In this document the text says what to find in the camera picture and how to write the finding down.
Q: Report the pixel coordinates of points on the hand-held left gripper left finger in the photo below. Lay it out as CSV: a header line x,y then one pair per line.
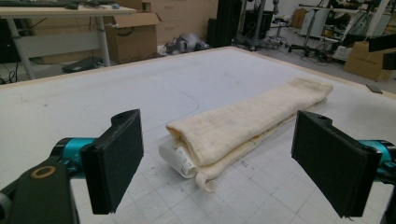
x,y
112,161

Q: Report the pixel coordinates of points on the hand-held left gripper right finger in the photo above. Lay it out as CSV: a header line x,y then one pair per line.
x,y
333,161

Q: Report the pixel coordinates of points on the cream towel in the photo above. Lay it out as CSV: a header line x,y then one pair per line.
x,y
249,124

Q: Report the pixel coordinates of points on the white cylindrical object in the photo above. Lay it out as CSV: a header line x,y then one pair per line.
x,y
177,159

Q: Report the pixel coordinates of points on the black flat case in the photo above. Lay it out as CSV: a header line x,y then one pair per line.
x,y
81,64

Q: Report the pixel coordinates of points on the small cardboard box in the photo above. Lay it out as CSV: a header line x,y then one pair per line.
x,y
367,60

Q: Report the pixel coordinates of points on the black rolling stand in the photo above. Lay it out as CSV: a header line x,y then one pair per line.
x,y
303,43

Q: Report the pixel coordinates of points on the large open cardboard box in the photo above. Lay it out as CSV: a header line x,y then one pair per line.
x,y
132,37

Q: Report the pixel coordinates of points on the light wooden desk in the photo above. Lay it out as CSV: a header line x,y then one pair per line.
x,y
59,34

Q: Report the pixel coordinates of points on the grey bag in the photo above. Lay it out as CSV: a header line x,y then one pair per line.
x,y
188,43

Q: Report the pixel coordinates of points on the wooden drawer cabinet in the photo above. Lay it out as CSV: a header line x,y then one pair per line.
x,y
183,18

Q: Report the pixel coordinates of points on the black cabinet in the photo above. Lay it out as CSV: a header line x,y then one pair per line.
x,y
229,21

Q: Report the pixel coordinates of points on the black keyboard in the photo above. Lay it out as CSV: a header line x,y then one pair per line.
x,y
34,3

